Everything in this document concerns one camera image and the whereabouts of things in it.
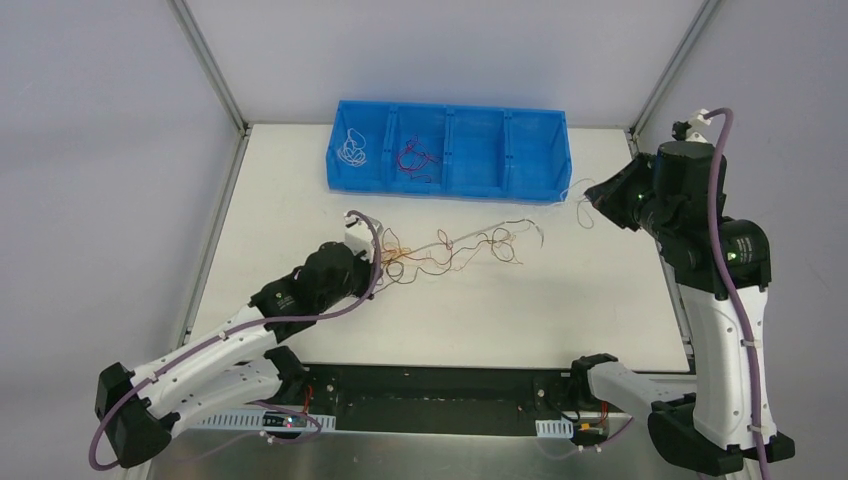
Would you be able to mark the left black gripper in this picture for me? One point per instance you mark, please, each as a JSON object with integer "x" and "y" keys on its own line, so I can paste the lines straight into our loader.
{"x": 361, "y": 270}

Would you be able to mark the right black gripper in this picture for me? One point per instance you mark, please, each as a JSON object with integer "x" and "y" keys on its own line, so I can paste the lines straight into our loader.
{"x": 626, "y": 196}

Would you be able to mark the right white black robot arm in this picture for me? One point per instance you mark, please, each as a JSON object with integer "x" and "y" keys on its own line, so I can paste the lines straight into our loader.
{"x": 722, "y": 269}

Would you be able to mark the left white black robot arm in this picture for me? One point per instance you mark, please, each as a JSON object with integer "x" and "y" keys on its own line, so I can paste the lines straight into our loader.
{"x": 142, "y": 409}

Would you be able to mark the blue four-compartment plastic bin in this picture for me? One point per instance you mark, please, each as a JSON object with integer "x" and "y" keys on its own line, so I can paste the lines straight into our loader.
{"x": 454, "y": 151}

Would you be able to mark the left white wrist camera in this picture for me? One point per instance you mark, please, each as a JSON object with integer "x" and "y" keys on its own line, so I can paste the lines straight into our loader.
{"x": 361, "y": 235}

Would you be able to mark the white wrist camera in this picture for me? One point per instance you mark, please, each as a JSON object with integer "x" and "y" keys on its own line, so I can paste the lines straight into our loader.
{"x": 361, "y": 235}
{"x": 691, "y": 130}

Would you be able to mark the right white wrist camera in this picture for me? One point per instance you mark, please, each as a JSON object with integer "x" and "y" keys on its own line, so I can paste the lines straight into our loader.
{"x": 691, "y": 130}

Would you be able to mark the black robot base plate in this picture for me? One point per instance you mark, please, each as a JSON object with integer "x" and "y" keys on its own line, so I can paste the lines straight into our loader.
{"x": 430, "y": 400}

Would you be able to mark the left white slotted cable duct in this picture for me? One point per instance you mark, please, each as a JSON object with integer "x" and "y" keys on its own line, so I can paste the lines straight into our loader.
{"x": 262, "y": 419}

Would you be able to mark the white slotted cable duct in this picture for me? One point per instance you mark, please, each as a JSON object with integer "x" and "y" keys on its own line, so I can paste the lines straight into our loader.
{"x": 556, "y": 429}
{"x": 262, "y": 419}

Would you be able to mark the right white slotted cable duct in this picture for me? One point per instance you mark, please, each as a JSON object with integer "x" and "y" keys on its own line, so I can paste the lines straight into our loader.
{"x": 556, "y": 429}

